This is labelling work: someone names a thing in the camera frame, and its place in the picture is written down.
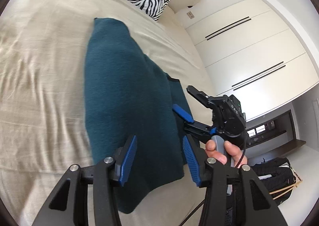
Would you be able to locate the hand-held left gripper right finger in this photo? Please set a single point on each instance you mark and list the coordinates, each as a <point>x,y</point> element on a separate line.
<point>192,163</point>

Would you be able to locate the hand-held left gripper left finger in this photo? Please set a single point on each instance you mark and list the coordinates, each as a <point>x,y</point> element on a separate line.
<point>128,161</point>

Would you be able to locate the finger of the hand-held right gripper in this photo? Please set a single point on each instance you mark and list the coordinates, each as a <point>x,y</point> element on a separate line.
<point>201,97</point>
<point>183,114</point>

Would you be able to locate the teal knit sweater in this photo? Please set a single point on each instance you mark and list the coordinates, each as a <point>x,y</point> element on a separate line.
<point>124,91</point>

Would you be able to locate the person's right hand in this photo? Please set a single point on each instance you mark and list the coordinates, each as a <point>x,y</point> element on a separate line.
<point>219,157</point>

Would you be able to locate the dark wooden shelf unit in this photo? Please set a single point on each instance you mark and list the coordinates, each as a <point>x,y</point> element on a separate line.
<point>274,129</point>

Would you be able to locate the black backpack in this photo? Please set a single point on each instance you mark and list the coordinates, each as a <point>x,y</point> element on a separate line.
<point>274,173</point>

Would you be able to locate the white wardrobe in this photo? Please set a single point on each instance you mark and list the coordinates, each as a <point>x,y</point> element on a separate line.
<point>249,49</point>

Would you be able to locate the wooden stick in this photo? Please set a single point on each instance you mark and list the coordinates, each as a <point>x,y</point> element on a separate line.
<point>282,195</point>
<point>286,187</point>

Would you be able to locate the bed with beige sheet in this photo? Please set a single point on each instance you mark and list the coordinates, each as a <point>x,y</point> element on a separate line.
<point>44,66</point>

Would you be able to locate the wall socket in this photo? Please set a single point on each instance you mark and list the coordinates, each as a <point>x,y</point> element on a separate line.
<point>190,14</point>

